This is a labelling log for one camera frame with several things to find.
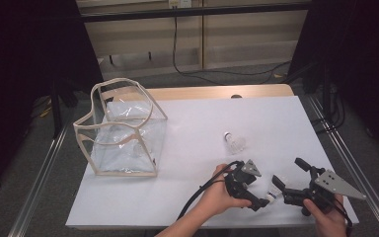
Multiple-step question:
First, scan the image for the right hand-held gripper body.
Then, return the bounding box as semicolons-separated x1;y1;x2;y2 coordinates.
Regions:
281;166;367;217

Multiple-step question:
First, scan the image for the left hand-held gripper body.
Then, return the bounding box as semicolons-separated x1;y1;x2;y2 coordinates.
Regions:
224;159;263;199

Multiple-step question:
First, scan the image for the clear plastic bag beige trim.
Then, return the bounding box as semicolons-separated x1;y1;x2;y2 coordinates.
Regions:
72;77;169;179

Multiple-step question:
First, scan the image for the person's left hand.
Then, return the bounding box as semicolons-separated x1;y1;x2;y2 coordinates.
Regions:
195;163;253;220

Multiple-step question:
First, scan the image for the person's right hand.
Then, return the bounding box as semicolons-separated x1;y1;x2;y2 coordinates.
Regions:
302;194;349;237

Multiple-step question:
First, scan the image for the white table sheet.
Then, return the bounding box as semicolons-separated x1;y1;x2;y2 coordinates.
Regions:
65;96;359;229

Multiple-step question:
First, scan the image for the black stand pole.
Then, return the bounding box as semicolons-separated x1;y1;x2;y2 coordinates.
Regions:
50;78;63;139
321;62;332;119

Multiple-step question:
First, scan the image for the dark curtain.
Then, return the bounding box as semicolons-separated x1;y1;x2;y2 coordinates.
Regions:
0;0;105;198
287;0;379;162

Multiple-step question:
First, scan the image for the beige cabinet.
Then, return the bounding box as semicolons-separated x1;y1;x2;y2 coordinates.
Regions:
83;6;309;80

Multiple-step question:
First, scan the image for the black horizontal bar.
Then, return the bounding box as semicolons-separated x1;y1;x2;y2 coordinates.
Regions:
78;1;312;24

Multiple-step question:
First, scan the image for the metal floor rail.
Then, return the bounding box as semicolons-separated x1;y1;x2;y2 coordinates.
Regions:
8;126;68;237
307;95;379;237

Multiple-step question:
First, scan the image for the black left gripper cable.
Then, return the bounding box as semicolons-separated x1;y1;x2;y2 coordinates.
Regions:
176;160;245;221

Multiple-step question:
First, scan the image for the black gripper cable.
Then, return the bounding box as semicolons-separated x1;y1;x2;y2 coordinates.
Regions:
176;160;245;221
329;196;354;237

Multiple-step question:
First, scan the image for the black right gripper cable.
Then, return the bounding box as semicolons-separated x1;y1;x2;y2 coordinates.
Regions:
329;196;354;237

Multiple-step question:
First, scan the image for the black floor cable bundle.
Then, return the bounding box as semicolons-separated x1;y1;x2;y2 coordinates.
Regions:
310;88;347;134

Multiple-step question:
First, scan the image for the long black floor cable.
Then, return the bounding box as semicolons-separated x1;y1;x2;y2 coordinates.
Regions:
172;16;292;87

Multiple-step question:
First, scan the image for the white wall socket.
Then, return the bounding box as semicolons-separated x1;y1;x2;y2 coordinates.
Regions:
168;0;192;9

